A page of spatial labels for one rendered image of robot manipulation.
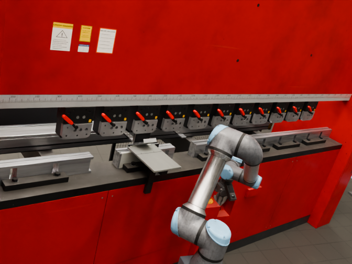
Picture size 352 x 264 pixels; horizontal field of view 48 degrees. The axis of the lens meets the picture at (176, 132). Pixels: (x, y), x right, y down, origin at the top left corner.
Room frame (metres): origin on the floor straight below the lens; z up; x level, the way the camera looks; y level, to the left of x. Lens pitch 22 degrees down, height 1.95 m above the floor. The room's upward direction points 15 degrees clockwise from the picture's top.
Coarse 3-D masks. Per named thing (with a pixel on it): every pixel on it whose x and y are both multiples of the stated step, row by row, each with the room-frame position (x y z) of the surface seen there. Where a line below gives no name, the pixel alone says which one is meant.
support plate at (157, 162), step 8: (136, 152) 1.90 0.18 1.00; (144, 152) 1.93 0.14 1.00; (160, 152) 1.98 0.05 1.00; (144, 160) 1.84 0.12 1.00; (152, 160) 1.86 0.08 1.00; (160, 160) 1.88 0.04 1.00; (168, 160) 1.91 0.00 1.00; (152, 168) 1.77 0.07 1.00; (160, 168) 1.80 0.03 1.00; (168, 168) 1.82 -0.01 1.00; (176, 168) 1.85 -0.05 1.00
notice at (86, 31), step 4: (84, 28) 1.67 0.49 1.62; (88, 28) 1.68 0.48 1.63; (84, 32) 1.67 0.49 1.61; (88, 32) 1.68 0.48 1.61; (80, 36) 1.66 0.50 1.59; (84, 36) 1.67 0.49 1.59; (88, 36) 1.68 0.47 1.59; (80, 40) 1.66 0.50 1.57; (84, 40) 1.67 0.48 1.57; (88, 40) 1.69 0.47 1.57
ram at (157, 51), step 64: (64, 0) 1.60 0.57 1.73; (128, 0) 1.80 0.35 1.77; (192, 0) 2.05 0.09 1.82; (256, 0) 2.36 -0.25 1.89; (320, 0) 2.78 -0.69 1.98; (64, 64) 1.62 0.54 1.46; (128, 64) 1.84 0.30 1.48; (192, 64) 2.12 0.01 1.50; (256, 64) 2.49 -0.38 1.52; (320, 64) 2.99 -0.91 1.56
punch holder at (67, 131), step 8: (64, 112) 1.64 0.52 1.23; (72, 112) 1.67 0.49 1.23; (80, 112) 1.70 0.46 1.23; (88, 112) 1.72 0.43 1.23; (64, 120) 1.65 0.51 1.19; (72, 120) 1.67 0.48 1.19; (80, 120) 1.70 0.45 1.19; (88, 120) 1.73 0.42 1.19; (56, 128) 1.70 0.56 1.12; (64, 128) 1.65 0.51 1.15; (72, 128) 1.67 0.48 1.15; (80, 128) 1.72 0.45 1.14; (88, 128) 1.73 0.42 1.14; (64, 136) 1.65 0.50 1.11; (72, 136) 1.68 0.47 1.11; (80, 136) 1.71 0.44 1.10
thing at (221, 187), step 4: (220, 180) 2.05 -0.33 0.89; (224, 180) 2.00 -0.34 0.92; (228, 180) 2.00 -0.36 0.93; (232, 180) 2.01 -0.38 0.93; (216, 184) 2.05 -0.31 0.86; (220, 184) 2.03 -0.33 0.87; (216, 188) 2.04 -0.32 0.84; (220, 188) 2.02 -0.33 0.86; (224, 188) 2.01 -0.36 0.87; (224, 192) 2.01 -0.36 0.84
